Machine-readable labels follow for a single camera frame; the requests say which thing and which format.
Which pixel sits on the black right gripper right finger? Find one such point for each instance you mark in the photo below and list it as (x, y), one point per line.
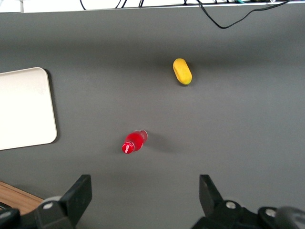
(212, 202)

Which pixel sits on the wooden drawer cabinet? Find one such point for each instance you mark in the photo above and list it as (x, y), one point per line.
(19, 200)

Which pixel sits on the red cola bottle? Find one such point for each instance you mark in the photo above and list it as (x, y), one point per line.
(133, 142)

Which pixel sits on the yellow lemon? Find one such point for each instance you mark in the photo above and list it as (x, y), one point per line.
(182, 72)

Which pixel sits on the beige rectangular tray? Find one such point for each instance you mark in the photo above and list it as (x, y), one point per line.
(26, 107)

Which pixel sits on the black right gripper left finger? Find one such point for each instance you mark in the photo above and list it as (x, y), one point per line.
(71, 205)

